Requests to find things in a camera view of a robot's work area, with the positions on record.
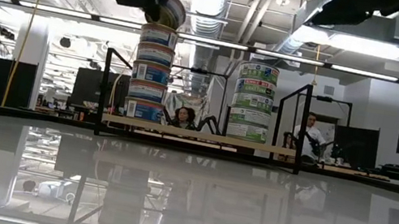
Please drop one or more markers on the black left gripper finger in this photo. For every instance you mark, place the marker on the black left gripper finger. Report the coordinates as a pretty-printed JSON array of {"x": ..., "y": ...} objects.
[{"x": 156, "y": 11}]

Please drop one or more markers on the black background robot arm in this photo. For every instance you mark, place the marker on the black background robot arm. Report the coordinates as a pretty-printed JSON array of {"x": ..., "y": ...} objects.
[{"x": 212, "y": 122}]

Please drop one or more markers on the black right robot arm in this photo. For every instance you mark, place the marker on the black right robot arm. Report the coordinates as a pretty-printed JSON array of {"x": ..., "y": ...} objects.
[{"x": 349, "y": 8}]

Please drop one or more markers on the person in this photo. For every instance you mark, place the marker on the person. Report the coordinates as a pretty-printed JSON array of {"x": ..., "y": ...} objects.
[
  {"x": 310, "y": 136},
  {"x": 183, "y": 116}
]

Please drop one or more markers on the black partition panel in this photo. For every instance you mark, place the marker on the black partition panel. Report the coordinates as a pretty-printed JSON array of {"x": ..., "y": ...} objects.
[
  {"x": 356, "y": 146},
  {"x": 21, "y": 84}
]

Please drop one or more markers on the silver ribbed ventilation duct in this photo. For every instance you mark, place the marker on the silver ribbed ventilation duct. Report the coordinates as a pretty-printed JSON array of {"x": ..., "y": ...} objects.
[{"x": 207, "y": 10}]

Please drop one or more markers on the black dome camera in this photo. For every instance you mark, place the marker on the black dome camera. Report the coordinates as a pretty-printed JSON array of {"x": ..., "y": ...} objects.
[{"x": 65, "y": 42}]

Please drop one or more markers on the wooden shelf with black frame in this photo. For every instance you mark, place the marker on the wooden shelf with black frame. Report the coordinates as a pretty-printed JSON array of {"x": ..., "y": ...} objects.
[{"x": 199, "y": 134}]

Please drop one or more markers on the black metal table frame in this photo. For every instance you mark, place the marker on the black metal table frame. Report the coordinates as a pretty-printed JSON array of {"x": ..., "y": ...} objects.
[{"x": 18, "y": 113}]

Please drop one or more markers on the black metal frame stand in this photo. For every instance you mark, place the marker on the black metal frame stand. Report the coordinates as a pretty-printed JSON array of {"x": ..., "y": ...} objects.
[{"x": 325, "y": 98}]

